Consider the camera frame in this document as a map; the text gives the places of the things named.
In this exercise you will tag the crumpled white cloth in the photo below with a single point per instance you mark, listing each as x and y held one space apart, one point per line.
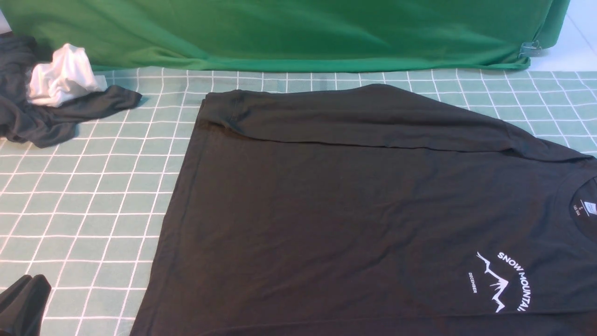
68 76

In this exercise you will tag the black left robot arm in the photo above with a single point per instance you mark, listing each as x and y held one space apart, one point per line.
22 306

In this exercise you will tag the metal binder clip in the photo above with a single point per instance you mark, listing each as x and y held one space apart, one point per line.
530 49

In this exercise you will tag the dark gray long-sleeve top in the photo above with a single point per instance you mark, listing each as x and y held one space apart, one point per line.
372 212

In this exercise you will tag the green backdrop cloth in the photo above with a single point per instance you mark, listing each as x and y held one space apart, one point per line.
291 35

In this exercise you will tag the green checkered tablecloth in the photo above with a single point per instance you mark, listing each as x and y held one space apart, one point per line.
87 213

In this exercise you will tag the crumpled dark gray garment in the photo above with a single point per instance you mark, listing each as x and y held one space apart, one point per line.
44 125

